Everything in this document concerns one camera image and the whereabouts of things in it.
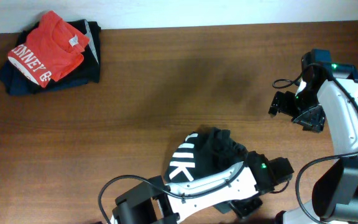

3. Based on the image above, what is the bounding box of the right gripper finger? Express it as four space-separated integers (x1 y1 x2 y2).
268 91 297 118
291 105 326 133

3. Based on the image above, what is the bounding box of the dark green t-shirt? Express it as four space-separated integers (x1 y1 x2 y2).
163 127 248 183

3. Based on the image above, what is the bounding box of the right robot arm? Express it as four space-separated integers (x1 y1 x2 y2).
268 49 358 224

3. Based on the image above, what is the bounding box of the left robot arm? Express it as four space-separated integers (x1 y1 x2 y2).
108 151 293 224

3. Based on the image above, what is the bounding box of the black folded shirt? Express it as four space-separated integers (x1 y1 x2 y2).
14 19 102 94

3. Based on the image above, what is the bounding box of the red folded t-shirt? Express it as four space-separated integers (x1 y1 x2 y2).
7 11 90 88

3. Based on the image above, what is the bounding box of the navy folded shirt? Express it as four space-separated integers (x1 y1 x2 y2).
0 62 89 96

